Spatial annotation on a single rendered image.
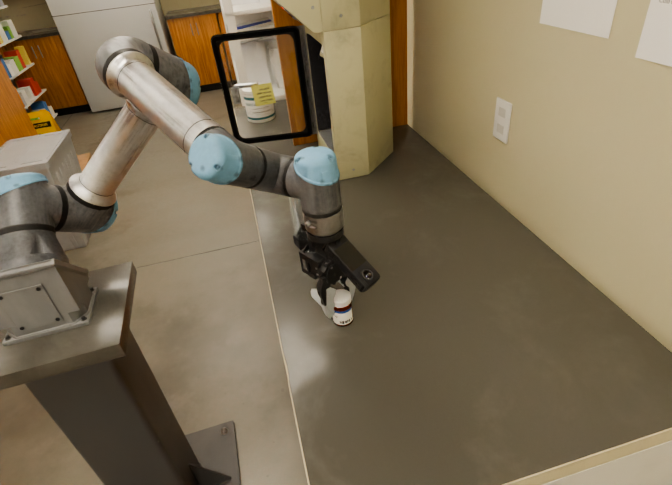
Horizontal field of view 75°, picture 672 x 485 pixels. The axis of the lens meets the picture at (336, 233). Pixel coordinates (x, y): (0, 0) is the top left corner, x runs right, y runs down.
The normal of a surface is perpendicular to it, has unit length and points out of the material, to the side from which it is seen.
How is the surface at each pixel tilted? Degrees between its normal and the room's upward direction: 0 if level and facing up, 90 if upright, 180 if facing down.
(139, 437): 90
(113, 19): 90
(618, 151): 90
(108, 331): 0
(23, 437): 0
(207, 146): 56
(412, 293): 0
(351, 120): 90
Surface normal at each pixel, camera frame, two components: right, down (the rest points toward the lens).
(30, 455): -0.10, -0.82
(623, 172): -0.96, 0.22
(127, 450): 0.29, 0.52
